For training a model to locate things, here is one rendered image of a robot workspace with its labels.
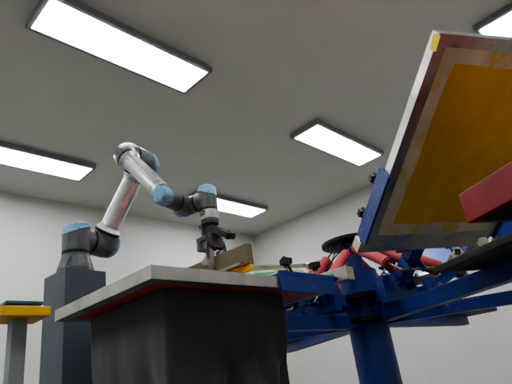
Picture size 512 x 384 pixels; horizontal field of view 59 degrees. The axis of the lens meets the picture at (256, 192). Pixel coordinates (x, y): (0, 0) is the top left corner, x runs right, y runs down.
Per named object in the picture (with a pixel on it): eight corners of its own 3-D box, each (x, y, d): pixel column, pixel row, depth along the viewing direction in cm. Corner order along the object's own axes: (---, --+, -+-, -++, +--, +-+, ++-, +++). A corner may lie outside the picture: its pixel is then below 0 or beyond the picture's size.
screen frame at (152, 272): (151, 278, 115) (150, 264, 117) (54, 321, 152) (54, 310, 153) (334, 291, 169) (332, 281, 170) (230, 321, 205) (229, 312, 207)
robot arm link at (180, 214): (165, 196, 187) (187, 188, 182) (183, 203, 196) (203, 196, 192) (166, 214, 184) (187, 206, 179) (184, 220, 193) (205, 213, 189)
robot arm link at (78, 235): (54, 253, 195) (56, 223, 200) (80, 258, 206) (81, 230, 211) (73, 246, 189) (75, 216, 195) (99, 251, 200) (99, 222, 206)
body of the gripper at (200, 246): (212, 255, 182) (209, 226, 187) (225, 249, 177) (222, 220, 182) (196, 253, 177) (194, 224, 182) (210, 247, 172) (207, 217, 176)
